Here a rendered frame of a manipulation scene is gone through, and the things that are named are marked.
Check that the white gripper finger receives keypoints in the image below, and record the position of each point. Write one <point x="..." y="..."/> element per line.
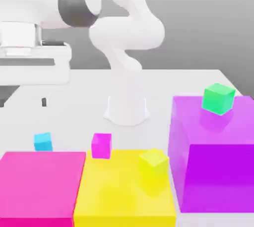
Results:
<point x="44" y="102"/>

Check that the small cyan cube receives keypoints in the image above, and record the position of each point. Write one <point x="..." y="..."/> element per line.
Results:
<point x="43" y="142"/>

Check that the large purple box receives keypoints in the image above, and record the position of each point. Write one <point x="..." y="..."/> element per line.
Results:
<point x="218" y="171"/>

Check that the large pink box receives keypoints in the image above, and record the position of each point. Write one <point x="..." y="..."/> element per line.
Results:
<point x="39" y="185"/>

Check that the small yellow cube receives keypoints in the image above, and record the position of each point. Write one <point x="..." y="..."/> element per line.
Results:
<point x="153" y="163"/>

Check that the large yellow box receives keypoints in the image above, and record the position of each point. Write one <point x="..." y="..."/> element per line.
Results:
<point x="119" y="197"/>

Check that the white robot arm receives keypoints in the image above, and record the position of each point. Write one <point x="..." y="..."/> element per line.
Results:
<point x="127" y="36"/>

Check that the small magenta cube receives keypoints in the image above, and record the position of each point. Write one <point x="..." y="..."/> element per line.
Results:
<point x="101" y="146"/>

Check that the small green cube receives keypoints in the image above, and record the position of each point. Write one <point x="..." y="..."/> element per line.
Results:
<point x="218" y="100"/>

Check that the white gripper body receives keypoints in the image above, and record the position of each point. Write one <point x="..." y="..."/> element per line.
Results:
<point x="59" y="72"/>

